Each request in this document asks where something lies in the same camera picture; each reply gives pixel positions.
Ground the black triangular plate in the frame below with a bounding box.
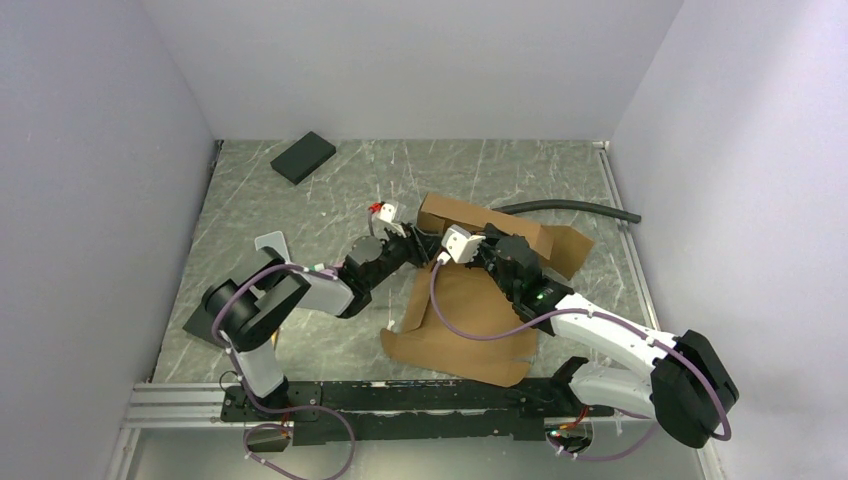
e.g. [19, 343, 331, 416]
[182, 306, 226, 347]

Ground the black foam tube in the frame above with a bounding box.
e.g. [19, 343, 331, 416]
[494, 199, 642, 224]

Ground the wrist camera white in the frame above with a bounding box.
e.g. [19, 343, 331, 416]
[366, 201, 407, 237]
[437, 225, 485, 264]

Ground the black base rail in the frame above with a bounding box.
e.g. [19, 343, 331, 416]
[220, 377, 598, 446]

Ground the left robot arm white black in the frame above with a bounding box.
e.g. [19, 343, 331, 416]
[183, 223, 441, 420]

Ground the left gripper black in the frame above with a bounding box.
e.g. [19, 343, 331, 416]
[366, 222, 445, 291]

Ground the aluminium frame rail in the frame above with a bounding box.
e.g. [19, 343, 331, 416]
[122, 383, 224, 429]

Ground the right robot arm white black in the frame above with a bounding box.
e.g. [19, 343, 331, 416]
[472, 223, 739, 448]

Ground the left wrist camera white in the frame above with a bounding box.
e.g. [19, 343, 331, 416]
[366, 201, 407, 237]

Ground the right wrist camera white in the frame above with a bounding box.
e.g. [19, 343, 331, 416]
[437, 225, 485, 264]

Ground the brown cardboard box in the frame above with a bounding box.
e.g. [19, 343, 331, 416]
[380, 193, 594, 387]

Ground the black flat box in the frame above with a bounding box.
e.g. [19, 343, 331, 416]
[270, 131, 337, 185]

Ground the clear plastic lid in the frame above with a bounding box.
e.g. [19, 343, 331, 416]
[254, 230, 291, 266]

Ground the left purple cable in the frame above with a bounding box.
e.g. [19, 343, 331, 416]
[210, 263, 357, 480]

